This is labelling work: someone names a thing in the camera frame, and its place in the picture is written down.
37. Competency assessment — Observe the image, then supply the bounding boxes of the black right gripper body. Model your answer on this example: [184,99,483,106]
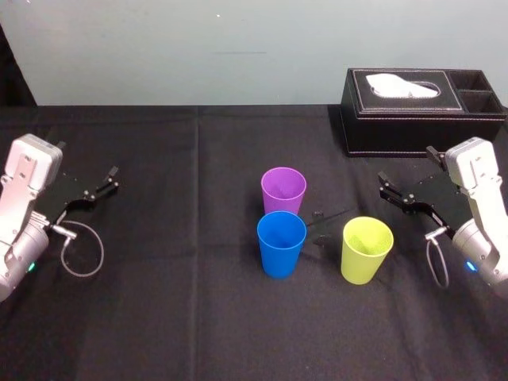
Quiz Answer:
[404,169,474,236]

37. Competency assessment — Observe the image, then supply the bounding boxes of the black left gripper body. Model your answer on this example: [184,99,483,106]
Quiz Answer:
[37,171,98,228]

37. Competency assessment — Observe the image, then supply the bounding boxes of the black leather tissue box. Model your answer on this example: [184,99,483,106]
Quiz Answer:
[339,67,508,159]

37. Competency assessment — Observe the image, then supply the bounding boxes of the yellow-green plastic cup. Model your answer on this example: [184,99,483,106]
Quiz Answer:
[341,216,394,286]

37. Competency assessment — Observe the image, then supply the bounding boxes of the dark curtain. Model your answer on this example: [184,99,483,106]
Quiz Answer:
[0,18,38,107]

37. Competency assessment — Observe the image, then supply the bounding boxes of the white tissue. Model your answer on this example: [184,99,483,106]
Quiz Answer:
[364,73,441,98]

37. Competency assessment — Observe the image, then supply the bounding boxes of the small black metal piece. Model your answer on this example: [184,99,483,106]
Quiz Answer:
[305,209,352,248]

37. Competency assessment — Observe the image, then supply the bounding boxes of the purple plastic cup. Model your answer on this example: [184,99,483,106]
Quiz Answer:
[260,166,308,217]

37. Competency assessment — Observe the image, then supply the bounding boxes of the blue plastic cup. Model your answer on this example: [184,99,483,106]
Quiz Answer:
[256,210,308,280]

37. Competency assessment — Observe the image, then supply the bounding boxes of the black tablecloth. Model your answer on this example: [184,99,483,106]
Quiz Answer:
[0,103,508,381]

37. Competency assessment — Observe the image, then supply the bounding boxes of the thin grey left gripper cable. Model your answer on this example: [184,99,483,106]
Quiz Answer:
[48,220,106,278]

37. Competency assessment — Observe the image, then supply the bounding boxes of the thin grey gripper cable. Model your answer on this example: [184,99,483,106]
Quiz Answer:
[48,220,106,278]
[425,225,452,289]

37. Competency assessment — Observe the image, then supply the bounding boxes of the thin grey right gripper cable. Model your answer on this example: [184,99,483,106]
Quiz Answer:
[425,225,452,289]

